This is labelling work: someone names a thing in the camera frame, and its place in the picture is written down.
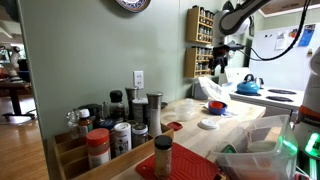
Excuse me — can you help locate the grey canister with white lid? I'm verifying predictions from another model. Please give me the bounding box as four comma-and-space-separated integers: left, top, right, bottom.
131, 97, 150, 125

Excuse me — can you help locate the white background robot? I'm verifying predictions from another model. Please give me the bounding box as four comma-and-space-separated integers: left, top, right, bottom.
0, 44, 22, 82

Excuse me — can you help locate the tall steel pepper mill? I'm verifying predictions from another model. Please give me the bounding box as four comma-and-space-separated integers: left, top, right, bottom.
146, 92, 164, 138

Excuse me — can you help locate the small white paper towel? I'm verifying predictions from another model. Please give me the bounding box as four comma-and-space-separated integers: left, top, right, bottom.
220, 111, 238, 118

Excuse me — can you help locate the wooden wall spice rack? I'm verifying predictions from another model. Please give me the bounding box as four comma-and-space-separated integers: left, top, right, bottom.
185, 5, 215, 45
184, 46, 214, 79

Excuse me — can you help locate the blue tea kettle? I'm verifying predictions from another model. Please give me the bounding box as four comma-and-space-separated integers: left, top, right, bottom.
236, 73, 265, 95

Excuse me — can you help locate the orange fridge magnet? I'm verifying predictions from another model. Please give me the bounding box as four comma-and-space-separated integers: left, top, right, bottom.
288, 28, 299, 39

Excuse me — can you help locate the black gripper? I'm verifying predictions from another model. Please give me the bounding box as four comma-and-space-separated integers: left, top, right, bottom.
209, 44, 232, 75

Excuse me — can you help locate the clear plastic storage bin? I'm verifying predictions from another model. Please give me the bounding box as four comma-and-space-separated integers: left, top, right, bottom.
211, 114, 299, 180

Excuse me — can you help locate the white refrigerator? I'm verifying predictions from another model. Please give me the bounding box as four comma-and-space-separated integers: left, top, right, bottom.
249, 23, 317, 92

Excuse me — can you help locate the wooden spice crate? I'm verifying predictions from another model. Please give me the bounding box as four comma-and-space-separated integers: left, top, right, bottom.
46, 123, 175, 180

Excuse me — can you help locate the white electric stove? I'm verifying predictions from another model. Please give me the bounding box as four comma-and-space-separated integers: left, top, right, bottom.
223, 67, 305, 112

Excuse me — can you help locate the dark squat jar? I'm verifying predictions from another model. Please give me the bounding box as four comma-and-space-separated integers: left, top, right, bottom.
78, 103, 104, 122

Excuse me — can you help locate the glass bottle with black cap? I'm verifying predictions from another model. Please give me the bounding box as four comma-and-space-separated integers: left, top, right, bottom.
108, 89, 126, 123

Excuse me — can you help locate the clear round lunch box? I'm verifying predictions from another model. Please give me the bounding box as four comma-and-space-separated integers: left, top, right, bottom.
174, 98, 196, 122

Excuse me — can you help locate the dark steel pepper mill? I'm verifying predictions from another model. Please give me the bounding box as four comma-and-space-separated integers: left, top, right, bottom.
124, 87, 139, 121

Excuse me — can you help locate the grey box holder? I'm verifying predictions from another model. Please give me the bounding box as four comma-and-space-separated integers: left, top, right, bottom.
192, 81, 209, 101

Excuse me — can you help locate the black stove burner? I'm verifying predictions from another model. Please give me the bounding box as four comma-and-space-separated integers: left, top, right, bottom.
267, 88, 298, 95
265, 95, 294, 103

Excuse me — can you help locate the dark wooden table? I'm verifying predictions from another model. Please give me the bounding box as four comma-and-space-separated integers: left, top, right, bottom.
0, 80, 37, 122

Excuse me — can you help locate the jar with blue lid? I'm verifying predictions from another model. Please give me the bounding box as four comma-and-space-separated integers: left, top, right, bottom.
96, 118, 118, 158

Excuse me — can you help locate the white paper sheet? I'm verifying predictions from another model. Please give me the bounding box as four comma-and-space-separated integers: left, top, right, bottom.
275, 30, 289, 51

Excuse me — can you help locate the decorative blue wall plate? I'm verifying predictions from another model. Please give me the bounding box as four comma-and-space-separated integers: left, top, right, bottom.
115, 0, 152, 14

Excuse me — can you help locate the clear glass shaker bottle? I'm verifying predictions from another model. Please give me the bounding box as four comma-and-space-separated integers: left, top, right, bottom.
65, 109, 80, 139

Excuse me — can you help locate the glass jar with dark lid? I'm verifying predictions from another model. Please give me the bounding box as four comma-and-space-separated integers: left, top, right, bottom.
131, 123, 149, 149

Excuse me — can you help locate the blue paper sheet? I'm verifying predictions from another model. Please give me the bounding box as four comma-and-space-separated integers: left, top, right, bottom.
297, 23, 316, 48

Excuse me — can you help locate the large white crumpled bag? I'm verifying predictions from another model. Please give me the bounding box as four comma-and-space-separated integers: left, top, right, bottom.
198, 77, 232, 102

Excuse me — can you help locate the blue bowl with orange lid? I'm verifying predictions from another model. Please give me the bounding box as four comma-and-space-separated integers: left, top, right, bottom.
208, 100, 229, 116

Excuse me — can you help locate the white printed spice shaker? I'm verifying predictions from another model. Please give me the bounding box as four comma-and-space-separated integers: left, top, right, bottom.
113, 122, 133, 157

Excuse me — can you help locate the small bottle with white cap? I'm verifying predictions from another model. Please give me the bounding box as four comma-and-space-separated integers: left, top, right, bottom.
77, 108, 94, 138

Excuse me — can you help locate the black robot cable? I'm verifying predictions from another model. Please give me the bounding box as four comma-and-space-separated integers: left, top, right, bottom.
239, 0, 313, 63

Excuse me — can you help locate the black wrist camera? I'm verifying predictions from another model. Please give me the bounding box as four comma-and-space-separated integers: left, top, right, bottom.
229, 43, 247, 52

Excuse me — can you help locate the small red lid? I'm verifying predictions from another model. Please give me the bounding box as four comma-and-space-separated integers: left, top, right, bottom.
166, 121, 184, 132

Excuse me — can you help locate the spice jar with red lid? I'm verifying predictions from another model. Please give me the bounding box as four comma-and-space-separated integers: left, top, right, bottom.
85, 128, 112, 169

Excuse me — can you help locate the white round container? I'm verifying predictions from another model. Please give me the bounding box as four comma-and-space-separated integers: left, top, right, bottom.
247, 140, 278, 154

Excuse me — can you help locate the green round lid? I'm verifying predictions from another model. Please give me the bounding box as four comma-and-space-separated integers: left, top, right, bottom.
220, 144, 238, 154

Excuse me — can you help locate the spice jar with black lid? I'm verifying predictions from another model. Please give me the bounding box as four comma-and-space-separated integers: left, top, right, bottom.
153, 134, 174, 179

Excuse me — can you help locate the red silicone mat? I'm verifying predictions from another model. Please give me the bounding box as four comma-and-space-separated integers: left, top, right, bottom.
135, 142, 223, 180

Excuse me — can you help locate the white round lid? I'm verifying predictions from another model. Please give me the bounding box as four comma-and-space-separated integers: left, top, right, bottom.
197, 118, 220, 131

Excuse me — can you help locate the white wall outlet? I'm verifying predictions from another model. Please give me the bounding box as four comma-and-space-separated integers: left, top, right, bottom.
133, 70, 145, 90

